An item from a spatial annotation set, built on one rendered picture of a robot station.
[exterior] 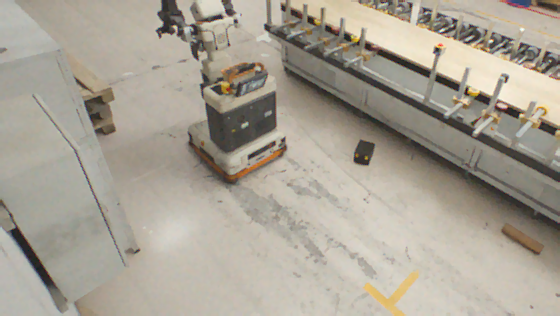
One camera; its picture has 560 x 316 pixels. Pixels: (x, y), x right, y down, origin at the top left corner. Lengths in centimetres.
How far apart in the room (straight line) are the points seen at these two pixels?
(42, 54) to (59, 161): 93
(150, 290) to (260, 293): 70
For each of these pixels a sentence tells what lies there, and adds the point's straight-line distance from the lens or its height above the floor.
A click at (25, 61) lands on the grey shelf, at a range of 219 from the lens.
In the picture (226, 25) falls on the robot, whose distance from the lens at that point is 317.
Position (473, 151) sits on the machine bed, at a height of 33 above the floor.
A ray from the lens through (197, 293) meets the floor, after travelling 286.
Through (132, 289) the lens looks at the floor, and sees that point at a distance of 299.
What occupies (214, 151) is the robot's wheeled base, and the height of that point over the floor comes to 26.
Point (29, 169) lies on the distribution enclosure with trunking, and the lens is 133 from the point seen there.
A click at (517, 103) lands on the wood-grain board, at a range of 323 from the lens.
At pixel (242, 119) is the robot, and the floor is 56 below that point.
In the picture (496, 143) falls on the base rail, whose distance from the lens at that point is 310.
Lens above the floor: 243
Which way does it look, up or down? 36 degrees down
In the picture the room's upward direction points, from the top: 5 degrees clockwise
